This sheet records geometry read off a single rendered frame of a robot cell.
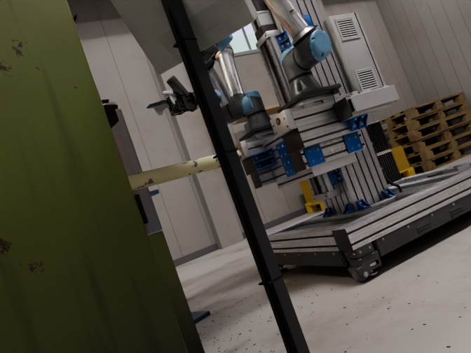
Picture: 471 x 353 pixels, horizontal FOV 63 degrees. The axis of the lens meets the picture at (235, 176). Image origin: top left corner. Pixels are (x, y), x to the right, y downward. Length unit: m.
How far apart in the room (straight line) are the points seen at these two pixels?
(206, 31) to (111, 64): 4.05
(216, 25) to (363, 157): 1.21
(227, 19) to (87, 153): 0.52
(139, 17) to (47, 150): 0.48
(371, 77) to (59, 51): 1.62
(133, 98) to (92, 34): 0.92
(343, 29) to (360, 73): 0.26
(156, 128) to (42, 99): 3.96
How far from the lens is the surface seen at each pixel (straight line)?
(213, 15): 1.16
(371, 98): 1.82
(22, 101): 1.02
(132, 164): 1.37
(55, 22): 1.15
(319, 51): 1.74
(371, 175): 2.13
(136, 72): 5.18
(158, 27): 1.21
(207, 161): 1.23
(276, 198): 5.27
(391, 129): 5.83
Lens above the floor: 0.47
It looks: 4 degrees up
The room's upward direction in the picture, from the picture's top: 20 degrees counter-clockwise
